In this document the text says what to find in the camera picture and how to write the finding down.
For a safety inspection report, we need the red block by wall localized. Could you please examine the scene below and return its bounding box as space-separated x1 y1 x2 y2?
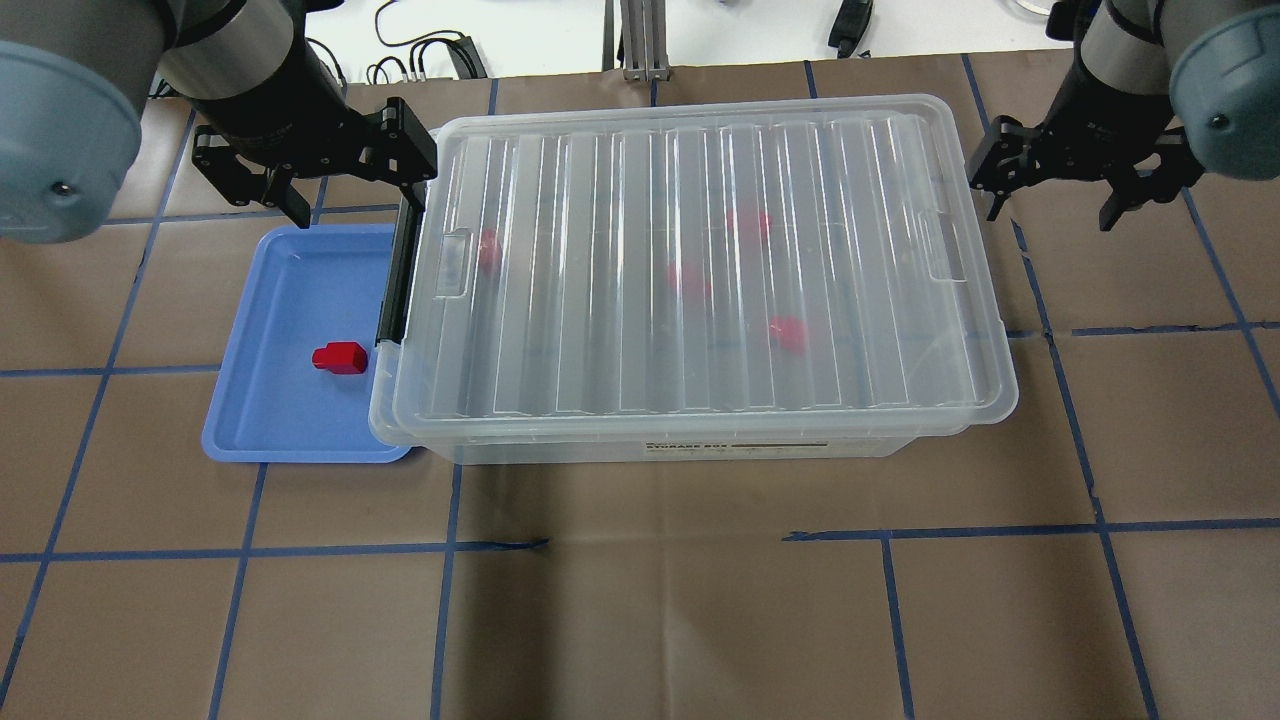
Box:
477 228 504 277

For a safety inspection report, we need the clear plastic storage box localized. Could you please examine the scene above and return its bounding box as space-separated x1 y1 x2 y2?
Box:
370 217 1018 465

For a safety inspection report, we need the black box latch handle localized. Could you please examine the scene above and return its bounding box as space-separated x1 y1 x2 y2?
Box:
375 199 425 345

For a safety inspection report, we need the black power adapter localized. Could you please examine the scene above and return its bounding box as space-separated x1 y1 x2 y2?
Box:
827 0 876 59

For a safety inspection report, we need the brown paper table cover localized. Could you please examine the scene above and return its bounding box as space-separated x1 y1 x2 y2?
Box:
1 100 1279 719

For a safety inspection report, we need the aluminium frame post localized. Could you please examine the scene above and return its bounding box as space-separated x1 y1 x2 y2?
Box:
602 1 671 82

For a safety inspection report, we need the clear plastic box lid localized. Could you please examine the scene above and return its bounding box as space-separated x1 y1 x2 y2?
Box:
369 94 1018 462

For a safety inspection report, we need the blue plastic tray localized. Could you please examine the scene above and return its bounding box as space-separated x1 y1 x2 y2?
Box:
201 223 406 464

